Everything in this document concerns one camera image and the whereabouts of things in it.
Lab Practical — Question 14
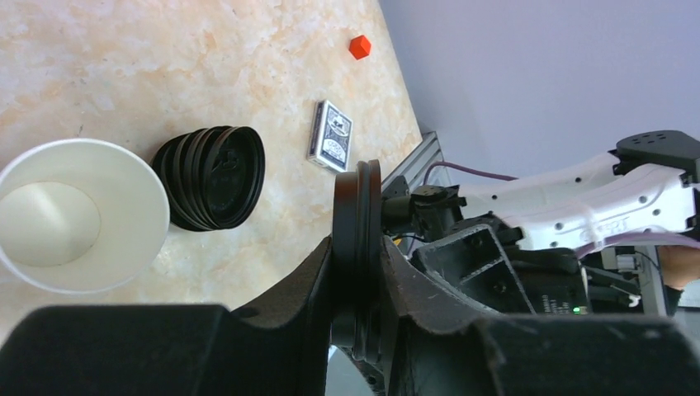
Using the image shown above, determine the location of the stack of black cup lids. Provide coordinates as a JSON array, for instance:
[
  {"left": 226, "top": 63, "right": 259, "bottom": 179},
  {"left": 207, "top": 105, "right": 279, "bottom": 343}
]
[{"left": 151, "top": 125, "right": 266, "bottom": 232}]

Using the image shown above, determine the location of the blue playing card box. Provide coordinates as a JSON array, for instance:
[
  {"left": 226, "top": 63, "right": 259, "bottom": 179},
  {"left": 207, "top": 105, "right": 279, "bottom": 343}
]
[{"left": 307, "top": 100, "right": 353, "bottom": 173}]

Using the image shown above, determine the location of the single brown paper cup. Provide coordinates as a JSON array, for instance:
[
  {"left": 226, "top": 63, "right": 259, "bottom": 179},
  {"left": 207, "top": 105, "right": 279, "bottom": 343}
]
[{"left": 1, "top": 138, "right": 170, "bottom": 295}]

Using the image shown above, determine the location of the single black cup lid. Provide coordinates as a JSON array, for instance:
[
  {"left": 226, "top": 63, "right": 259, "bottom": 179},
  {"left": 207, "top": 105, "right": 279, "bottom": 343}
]
[{"left": 331, "top": 159, "right": 383, "bottom": 363}]

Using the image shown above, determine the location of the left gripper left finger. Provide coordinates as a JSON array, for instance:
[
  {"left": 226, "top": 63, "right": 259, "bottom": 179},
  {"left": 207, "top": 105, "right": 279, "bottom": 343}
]
[{"left": 1, "top": 238, "right": 331, "bottom": 395}]

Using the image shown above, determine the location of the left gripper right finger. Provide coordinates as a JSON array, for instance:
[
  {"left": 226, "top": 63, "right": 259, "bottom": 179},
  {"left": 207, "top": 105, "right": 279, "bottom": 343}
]
[{"left": 381, "top": 239, "right": 699, "bottom": 395}]

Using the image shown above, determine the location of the small red cube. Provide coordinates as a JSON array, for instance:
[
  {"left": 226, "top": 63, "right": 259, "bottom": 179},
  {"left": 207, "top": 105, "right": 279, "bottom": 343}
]
[{"left": 348, "top": 35, "right": 372, "bottom": 60}]

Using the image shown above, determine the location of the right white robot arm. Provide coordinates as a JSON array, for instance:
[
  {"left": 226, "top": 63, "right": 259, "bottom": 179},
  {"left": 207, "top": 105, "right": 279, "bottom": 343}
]
[{"left": 381, "top": 130, "right": 699, "bottom": 315}]

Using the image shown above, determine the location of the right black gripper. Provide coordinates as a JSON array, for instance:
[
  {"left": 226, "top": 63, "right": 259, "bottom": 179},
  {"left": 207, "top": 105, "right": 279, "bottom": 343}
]
[{"left": 410, "top": 215, "right": 591, "bottom": 315}]

